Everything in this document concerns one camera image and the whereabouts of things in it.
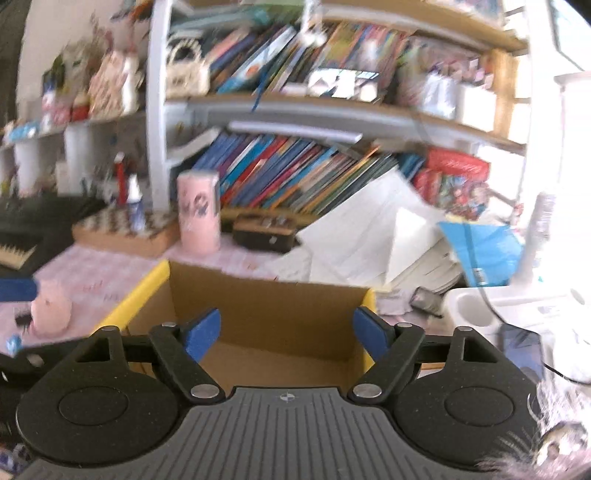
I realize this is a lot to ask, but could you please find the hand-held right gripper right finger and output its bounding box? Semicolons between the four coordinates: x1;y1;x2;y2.
348;305;502;401

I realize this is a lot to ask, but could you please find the grey and wood bookshelf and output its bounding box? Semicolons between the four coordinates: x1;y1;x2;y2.
145;0;532;213

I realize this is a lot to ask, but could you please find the black electronic keyboard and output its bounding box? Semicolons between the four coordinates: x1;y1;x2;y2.
0;196;107;273

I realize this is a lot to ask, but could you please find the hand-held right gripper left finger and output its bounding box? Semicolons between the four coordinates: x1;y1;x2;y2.
74;308;227;401

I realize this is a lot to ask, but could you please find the dark phone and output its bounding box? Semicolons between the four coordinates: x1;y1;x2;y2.
501;325;546;384

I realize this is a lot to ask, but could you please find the stack of white papers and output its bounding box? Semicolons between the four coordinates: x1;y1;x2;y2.
272;166;467;296

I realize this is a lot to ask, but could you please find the wooden chessboard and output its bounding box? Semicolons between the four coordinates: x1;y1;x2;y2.
71;205;181;258

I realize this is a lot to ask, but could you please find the small blue spray bottle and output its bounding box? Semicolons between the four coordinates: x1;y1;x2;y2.
127;174;146;234

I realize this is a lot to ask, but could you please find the grey fluffy toy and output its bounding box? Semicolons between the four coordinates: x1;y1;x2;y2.
475;383;591;480

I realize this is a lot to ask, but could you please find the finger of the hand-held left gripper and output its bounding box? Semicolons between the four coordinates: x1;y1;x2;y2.
0;276;38;304
0;339;93;384

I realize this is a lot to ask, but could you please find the small pink toy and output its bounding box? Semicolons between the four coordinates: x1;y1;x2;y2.
30;281;74;334

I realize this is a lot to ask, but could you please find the clear plastic bottle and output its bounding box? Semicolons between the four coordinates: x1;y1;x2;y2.
517;194;557;282

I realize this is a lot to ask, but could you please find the row of colourful leaning books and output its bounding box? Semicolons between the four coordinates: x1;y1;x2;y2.
191;134;426;215

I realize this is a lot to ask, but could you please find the pink printed tumbler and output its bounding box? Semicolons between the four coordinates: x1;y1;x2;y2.
177;170;222;256

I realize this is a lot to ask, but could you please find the white woven handbag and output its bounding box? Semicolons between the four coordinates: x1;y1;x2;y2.
165;39;211;97

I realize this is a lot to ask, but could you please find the blue folder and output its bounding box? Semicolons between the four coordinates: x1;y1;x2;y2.
438;222;525;287

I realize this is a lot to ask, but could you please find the white desk organizer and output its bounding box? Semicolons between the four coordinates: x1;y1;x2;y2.
443;286;591;384

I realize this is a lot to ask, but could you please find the shelf of stacked picture books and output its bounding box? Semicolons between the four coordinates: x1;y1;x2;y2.
205;21;411;100

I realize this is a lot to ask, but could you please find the red tube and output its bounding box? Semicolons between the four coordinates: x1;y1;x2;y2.
115;154;128;206

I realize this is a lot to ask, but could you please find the dark brown case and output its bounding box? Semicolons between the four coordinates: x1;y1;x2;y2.
231;213;296;254

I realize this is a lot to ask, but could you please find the yellow-edged cardboard box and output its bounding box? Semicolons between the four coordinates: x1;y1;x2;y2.
92;259;377;393

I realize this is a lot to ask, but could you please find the white shelf unit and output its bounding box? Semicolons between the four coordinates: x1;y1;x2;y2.
0;111;148;199

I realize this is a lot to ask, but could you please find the floral fabric bag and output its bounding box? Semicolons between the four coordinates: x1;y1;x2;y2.
88;51;141;116

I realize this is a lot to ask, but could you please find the red printed box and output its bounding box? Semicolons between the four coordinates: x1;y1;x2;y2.
413;150;491;217

